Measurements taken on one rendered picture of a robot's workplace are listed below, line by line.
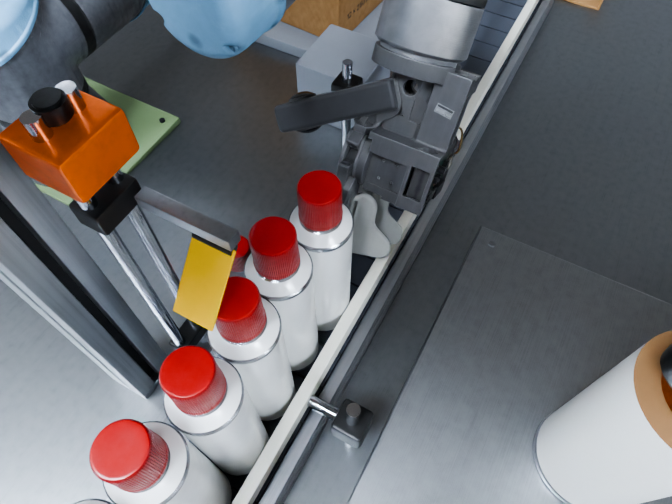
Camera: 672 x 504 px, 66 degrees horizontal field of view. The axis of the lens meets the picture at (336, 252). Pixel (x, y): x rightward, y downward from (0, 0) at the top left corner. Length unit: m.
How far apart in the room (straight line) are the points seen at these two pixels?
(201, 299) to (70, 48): 0.45
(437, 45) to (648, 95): 0.59
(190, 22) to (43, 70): 0.36
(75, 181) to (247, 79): 0.61
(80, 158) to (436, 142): 0.27
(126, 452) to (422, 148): 0.30
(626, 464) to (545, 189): 0.43
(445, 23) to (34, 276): 0.33
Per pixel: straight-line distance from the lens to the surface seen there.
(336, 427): 0.47
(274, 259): 0.35
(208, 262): 0.32
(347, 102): 0.45
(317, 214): 0.37
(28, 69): 0.69
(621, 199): 0.79
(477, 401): 0.53
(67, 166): 0.27
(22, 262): 0.38
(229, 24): 0.34
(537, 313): 0.59
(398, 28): 0.41
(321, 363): 0.49
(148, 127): 0.81
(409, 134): 0.44
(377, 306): 0.55
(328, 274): 0.43
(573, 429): 0.45
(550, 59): 0.96
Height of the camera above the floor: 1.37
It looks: 58 degrees down
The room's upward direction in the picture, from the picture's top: straight up
